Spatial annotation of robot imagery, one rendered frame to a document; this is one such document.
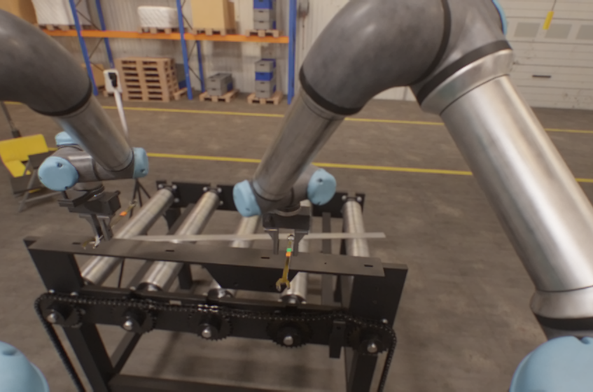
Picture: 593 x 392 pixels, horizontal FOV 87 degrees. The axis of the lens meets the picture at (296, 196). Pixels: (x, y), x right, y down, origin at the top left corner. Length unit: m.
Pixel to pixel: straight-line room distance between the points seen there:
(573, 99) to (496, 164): 11.88
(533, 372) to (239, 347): 2.04
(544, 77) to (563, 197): 11.23
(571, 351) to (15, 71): 0.65
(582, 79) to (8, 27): 12.14
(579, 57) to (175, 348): 11.63
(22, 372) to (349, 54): 0.41
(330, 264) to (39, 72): 0.84
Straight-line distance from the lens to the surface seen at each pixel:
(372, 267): 1.07
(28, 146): 5.88
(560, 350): 0.37
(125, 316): 1.36
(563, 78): 11.92
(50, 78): 0.54
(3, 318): 3.09
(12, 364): 0.36
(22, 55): 0.53
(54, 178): 0.88
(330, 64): 0.37
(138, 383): 1.87
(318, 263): 1.04
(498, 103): 0.42
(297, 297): 1.31
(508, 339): 2.77
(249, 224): 1.68
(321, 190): 0.68
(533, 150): 0.42
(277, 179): 0.54
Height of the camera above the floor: 1.84
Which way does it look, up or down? 28 degrees down
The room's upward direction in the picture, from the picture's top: 2 degrees clockwise
